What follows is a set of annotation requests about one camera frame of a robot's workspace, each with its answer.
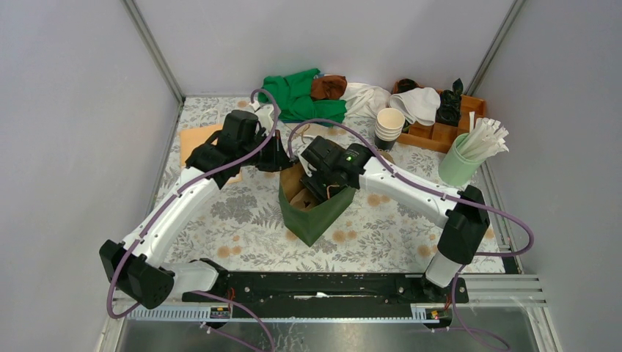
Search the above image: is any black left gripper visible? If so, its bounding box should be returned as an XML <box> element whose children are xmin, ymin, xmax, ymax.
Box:
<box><xmin>238</xmin><ymin>128</ymin><xmax>293</xmax><ymax>172</ymax></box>

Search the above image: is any cardboard cup carrier tray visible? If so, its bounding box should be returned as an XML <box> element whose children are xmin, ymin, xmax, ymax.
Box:
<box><xmin>289</xmin><ymin>188</ymin><xmax>319</xmax><ymax>211</ymax></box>

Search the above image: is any green paper bag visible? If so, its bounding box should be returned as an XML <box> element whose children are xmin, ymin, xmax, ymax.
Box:
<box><xmin>278</xmin><ymin>164</ymin><xmax>356</xmax><ymax>247</ymax></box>

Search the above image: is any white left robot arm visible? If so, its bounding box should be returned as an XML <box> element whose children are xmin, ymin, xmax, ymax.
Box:
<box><xmin>99</xmin><ymin>110</ymin><xmax>291</xmax><ymax>318</ymax></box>

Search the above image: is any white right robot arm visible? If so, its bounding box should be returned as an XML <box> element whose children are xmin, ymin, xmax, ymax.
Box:
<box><xmin>299</xmin><ymin>136</ymin><xmax>490</xmax><ymax>302</ymax></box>

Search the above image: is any floral table mat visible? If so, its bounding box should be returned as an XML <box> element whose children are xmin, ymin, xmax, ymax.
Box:
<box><xmin>136</xmin><ymin>96</ymin><xmax>509</xmax><ymax>274</ymax></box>

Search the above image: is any green cloth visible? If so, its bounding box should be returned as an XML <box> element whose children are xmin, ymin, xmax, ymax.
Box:
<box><xmin>262</xmin><ymin>68</ymin><xmax>347</xmax><ymax>122</ymax></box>

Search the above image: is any stack of paper cups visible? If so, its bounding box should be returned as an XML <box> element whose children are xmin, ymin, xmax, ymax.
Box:
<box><xmin>374</xmin><ymin>108</ymin><xmax>406</xmax><ymax>151</ymax></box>

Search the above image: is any white cloth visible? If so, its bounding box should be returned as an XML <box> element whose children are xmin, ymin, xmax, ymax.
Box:
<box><xmin>341</xmin><ymin>82</ymin><xmax>391</xmax><ymax>118</ymax></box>

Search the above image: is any brown cloth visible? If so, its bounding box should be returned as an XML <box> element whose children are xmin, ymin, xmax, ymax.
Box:
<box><xmin>310</xmin><ymin>75</ymin><xmax>348</xmax><ymax>100</ymax></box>

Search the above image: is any white folded towel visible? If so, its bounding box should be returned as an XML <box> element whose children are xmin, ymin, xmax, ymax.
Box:
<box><xmin>388</xmin><ymin>87</ymin><xmax>441</xmax><ymax>126</ymax></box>

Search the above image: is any wooden compartment tray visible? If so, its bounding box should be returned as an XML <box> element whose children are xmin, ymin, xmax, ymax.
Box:
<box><xmin>397</xmin><ymin>95</ymin><xmax>487</xmax><ymax>153</ymax></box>

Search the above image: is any green straw holder cup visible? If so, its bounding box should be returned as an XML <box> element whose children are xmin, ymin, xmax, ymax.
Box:
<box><xmin>438</xmin><ymin>133</ymin><xmax>484</xmax><ymax>187</ymax></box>

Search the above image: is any black crumpled bag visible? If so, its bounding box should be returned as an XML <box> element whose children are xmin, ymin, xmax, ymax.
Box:
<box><xmin>435</xmin><ymin>78</ymin><xmax>464</xmax><ymax>127</ymax></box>

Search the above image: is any white paper straws bundle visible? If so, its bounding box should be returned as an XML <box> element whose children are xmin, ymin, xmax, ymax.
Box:
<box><xmin>458</xmin><ymin>111</ymin><xmax>509</xmax><ymax>161</ymax></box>

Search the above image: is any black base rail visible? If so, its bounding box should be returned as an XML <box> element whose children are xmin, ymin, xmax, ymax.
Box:
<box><xmin>182</xmin><ymin>271</ymin><xmax>451</xmax><ymax>320</ymax></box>

